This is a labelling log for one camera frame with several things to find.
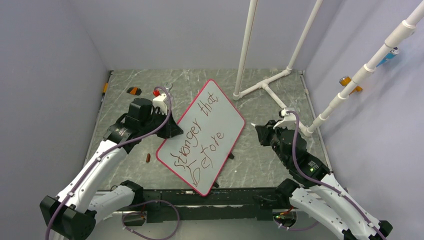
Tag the orange black small object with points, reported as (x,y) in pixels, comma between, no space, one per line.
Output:
(135,91)

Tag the red framed whiteboard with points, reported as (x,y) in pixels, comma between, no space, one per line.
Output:
(211,127)

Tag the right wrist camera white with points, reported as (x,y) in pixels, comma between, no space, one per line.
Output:
(287,118)

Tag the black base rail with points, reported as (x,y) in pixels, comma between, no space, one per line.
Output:
(259,203)

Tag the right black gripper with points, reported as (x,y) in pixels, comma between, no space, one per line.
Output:
(264,131)

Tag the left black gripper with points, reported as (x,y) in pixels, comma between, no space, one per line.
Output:
(171,130)

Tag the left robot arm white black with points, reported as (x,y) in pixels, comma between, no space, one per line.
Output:
(75,211)

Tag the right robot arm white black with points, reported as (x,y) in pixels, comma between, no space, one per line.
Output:
(315,190)

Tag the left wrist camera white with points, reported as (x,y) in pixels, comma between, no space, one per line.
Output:
(162,100)

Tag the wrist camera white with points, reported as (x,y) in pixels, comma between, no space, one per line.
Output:
(162,100)
(287,118)

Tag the white PVC pipe right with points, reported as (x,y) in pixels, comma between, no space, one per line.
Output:
(400,33)

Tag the white PVC pipe frame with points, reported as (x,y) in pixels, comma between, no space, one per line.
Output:
(280,34)

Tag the silver open-end wrench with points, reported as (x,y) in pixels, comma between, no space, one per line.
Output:
(168,86)

